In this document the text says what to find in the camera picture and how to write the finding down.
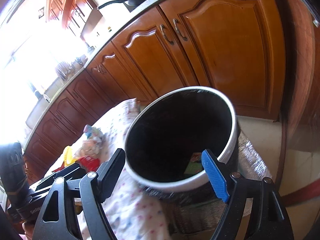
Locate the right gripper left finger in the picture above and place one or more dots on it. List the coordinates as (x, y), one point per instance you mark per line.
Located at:
(57, 218)

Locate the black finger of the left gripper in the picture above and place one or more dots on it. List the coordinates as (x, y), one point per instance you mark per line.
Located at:
(74, 171)

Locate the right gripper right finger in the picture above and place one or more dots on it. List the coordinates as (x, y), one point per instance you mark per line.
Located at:
(268, 219)

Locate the cartoon cat wrapper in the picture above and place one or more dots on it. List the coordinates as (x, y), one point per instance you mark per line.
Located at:
(88, 163)

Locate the white paper ball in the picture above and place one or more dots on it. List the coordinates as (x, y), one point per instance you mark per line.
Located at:
(90, 147)

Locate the black trash bag liner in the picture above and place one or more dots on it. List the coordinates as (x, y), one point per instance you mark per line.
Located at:
(199, 209)

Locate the white rimmed trash bin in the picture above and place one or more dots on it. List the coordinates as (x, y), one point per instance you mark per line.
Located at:
(165, 141)

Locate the wooden kitchen base cabinets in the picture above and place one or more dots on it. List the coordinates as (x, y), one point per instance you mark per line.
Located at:
(235, 46)

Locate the yellow foam fruit net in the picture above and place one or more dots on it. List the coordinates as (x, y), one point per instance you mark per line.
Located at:
(68, 158)

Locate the crumpled colourful cartoon wrapper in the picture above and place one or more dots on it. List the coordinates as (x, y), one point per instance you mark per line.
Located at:
(92, 132)

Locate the dish drying rack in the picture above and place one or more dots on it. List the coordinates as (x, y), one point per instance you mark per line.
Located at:
(65, 70)

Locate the grey speckled countertop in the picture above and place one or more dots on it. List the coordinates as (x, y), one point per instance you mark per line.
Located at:
(143, 58)

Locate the wooden upper wall cabinets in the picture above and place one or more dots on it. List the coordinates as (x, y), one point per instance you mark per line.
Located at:
(78, 16)

